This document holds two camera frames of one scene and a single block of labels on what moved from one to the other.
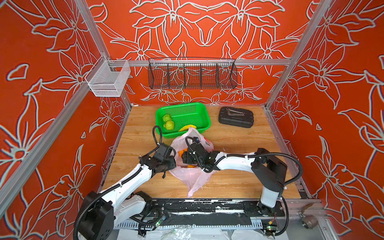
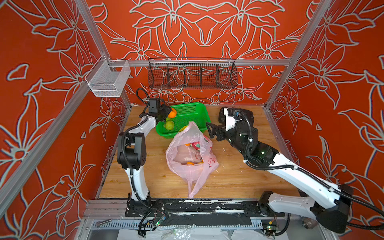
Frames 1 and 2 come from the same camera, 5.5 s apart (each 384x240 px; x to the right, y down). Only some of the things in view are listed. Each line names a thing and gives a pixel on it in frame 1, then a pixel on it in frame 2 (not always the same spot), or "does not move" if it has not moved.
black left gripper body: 169,163 -> 163,111
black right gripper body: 189,160 -> 232,136
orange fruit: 181,152 -> 173,113
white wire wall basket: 108,78 does not move
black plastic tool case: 236,117 does not move
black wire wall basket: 192,73 does not move
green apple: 169,125 does not move
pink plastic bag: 194,176 does not move
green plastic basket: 183,115 does not move
